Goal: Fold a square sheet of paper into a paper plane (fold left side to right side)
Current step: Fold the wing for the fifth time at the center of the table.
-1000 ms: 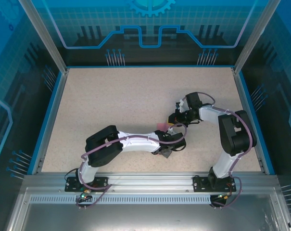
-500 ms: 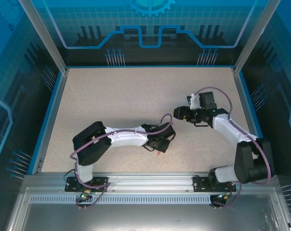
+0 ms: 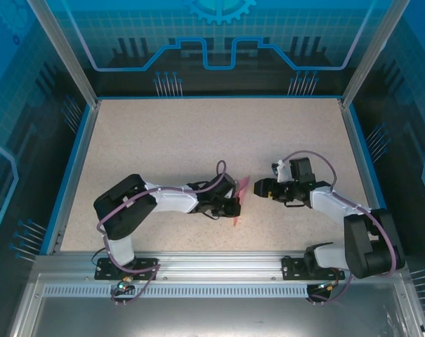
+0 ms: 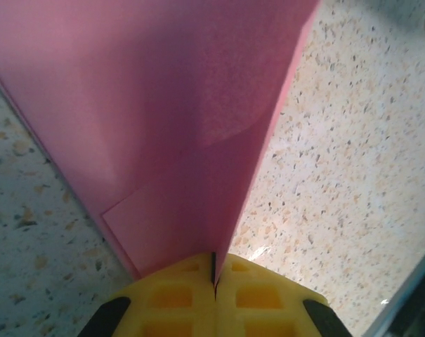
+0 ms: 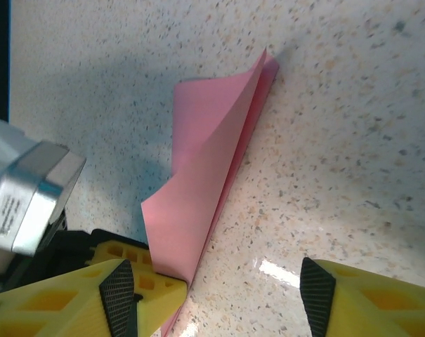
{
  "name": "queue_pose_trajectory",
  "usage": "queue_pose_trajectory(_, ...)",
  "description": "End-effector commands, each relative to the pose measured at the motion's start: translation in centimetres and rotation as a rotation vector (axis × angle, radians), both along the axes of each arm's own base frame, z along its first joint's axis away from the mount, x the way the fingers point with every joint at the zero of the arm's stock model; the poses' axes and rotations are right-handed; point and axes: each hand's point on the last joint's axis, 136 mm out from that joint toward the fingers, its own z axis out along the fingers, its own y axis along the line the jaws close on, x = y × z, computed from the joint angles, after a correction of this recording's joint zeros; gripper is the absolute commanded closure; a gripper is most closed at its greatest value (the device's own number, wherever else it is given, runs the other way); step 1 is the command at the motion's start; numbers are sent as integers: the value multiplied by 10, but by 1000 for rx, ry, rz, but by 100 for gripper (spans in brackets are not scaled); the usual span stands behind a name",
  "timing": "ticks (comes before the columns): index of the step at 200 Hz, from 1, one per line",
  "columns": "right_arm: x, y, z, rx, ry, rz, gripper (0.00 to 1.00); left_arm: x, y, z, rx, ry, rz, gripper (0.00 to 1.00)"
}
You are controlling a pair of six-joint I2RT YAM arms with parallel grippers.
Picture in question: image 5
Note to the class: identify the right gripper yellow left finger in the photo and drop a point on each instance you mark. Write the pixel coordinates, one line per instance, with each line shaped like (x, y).
(57, 309)

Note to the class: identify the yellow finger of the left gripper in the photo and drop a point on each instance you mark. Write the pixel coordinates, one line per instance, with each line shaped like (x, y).
(163, 298)

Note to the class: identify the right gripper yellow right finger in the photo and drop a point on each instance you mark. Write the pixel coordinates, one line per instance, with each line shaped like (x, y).
(380, 305)

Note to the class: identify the pink paper sheet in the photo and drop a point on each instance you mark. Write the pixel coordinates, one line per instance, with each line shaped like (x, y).
(205, 175)

